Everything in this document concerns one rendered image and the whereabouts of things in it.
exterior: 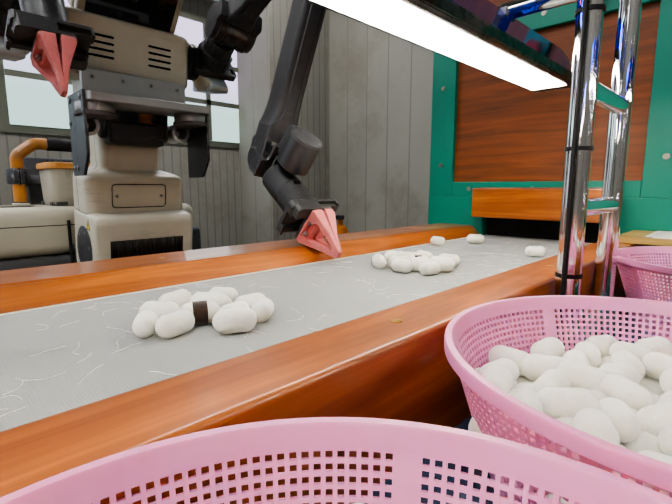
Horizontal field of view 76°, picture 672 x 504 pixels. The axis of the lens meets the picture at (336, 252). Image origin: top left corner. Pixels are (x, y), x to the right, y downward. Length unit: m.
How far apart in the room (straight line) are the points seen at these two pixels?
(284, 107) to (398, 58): 2.90
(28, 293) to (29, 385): 0.22
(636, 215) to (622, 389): 0.76
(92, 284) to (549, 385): 0.46
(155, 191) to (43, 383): 0.82
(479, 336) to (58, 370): 0.30
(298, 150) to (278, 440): 0.58
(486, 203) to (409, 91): 2.52
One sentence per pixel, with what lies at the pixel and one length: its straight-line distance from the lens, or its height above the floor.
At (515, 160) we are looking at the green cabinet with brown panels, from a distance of 1.14.
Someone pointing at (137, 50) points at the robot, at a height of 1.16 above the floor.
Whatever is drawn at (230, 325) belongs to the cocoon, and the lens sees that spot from 0.37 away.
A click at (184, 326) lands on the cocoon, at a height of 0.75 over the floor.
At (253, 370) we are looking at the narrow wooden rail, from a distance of 0.24.
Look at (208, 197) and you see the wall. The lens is 3.86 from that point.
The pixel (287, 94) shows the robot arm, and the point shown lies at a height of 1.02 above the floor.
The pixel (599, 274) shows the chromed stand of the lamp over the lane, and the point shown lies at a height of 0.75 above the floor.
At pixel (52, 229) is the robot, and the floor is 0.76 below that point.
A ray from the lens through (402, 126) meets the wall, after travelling 3.54.
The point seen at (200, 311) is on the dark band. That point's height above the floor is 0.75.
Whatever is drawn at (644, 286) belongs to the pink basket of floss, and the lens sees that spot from 0.67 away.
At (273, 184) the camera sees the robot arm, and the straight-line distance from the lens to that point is 0.75.
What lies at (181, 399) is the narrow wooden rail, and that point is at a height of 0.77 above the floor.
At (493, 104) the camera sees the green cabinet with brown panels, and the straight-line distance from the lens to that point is 1.19.
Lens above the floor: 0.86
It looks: 9 degrees down
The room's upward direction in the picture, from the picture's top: straight up
